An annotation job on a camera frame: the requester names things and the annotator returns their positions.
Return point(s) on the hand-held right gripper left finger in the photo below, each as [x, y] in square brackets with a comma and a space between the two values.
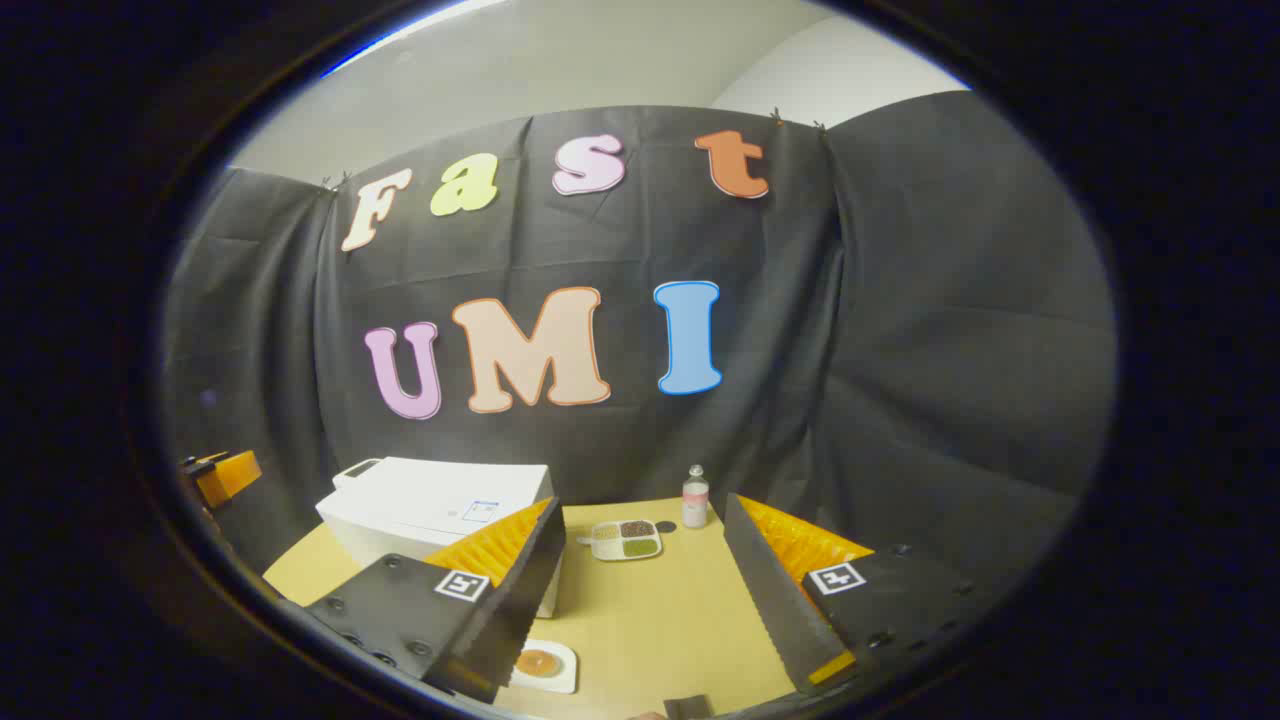
[505, 600]

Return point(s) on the brown doughnut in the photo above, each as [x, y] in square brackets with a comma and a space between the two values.
[538, 662]

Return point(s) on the white microwave oven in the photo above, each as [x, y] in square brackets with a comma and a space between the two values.
[420, 505]

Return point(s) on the white divided tray with grains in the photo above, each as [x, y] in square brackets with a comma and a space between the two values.
[625, 540]

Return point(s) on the small bottle with pink label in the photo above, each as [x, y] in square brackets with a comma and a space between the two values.
[695, 500]

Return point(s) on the white square plate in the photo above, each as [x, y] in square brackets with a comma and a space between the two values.
[565, 682]

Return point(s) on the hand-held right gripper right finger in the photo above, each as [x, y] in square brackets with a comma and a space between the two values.
[775, 600]

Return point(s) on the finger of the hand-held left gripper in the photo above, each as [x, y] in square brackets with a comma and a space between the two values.
[230, 475]

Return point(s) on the black backdrop cloth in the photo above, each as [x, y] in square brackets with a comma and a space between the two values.
[900, 350]

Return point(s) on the small black block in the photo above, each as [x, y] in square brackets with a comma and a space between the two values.
[688, 707]

